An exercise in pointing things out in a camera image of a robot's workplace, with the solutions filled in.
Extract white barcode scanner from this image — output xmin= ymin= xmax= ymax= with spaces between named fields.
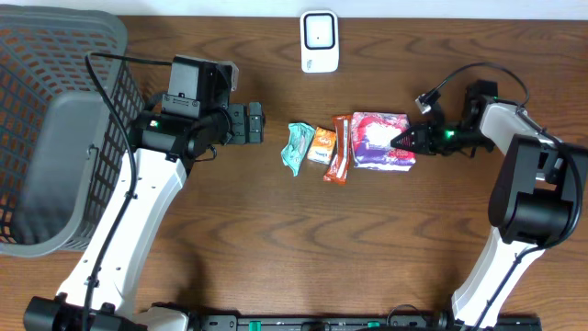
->
xmin=300 ymin=10 xmax=340 ymax=74

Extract teal snack packet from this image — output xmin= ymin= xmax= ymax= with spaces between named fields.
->
xmin=280 ymin=122 xmax=315 ymax=177

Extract pink purple floral pad pack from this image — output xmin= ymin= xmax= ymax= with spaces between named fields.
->
xmin=351 ymin=112 xmax=416 ymax=171

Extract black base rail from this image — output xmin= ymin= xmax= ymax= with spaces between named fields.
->
xmin=183 ymin=314 xmax=543 ymax=331

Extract orange snack bar wrapper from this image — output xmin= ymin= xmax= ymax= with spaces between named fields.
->
xmin=323 ymin=115 xmax=352 ymax=185

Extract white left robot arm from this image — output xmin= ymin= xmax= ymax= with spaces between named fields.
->
xmin=23 ymin=102 xmax=266 ymax=330

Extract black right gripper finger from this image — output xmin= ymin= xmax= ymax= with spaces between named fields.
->
xmin=390 ymin=136 xmax=429 ymax=154
xmin=391 ymin=124 xmax=429 ymax=143

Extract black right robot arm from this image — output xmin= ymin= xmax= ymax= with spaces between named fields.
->
xmin=390 ymin=80 xmax=587 ymax=330

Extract small orange tissue pack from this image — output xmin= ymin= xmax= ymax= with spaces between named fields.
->
xmin=307 ymin=127 xmax=336 ymax=165

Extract grey plastic shopping basket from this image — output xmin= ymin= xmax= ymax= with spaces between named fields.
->
xmin=1 ymin=5 xmax=144 ymax=257

